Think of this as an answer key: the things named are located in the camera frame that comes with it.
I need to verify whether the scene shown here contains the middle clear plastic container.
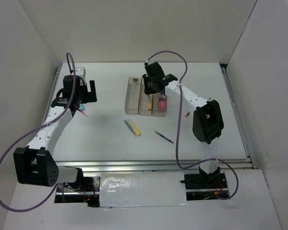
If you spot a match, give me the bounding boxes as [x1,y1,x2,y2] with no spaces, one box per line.
[138,80,153,116]

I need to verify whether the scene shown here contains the aluminium frame rail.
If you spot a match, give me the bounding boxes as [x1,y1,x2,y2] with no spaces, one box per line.
[52,63,253,172]

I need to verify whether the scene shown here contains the orange pink highlighter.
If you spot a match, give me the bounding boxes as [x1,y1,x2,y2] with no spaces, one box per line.
[147,99,153,111]

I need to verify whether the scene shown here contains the dark purple gel pen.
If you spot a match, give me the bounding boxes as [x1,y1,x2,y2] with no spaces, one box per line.
[151,128,174,144]

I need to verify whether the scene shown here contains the yellow highlighter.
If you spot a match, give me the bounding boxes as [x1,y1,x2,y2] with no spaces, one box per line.
[129,120,141,137]

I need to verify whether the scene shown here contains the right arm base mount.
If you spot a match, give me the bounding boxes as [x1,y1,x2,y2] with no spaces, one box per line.
[180,167,228,190]

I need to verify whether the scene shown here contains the right clear plastic container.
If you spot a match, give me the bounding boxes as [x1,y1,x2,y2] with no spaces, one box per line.
[152,93,167,117]

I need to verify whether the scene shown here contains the pink capped pen bundle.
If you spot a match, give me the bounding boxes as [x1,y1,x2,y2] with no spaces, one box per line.
[158,93,167,111]

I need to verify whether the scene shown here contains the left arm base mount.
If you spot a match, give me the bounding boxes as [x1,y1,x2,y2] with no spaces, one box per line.
[54,176,101,207]

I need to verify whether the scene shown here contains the left clear plastic container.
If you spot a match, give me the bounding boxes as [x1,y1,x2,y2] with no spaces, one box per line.
[124,78,142,115]

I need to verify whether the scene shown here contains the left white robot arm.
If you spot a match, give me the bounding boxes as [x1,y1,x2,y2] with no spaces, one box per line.
[13,73,97,191]

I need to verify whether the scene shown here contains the pink blue pen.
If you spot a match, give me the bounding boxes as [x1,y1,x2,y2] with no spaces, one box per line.
[78,103,88,117]

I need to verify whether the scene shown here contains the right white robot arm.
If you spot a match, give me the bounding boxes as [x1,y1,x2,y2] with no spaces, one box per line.
[142,60,224,188]

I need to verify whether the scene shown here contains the white cover plate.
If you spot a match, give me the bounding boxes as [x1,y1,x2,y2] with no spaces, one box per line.
[99,172,187,207]

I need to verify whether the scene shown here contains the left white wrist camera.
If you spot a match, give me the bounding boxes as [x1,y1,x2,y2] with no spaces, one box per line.
[75,67,86,79]

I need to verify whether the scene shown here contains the clear plastic container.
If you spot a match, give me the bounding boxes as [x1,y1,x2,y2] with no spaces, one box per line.
[124,78,142,115]
[152,93,167,117]
[138,80,153,116]

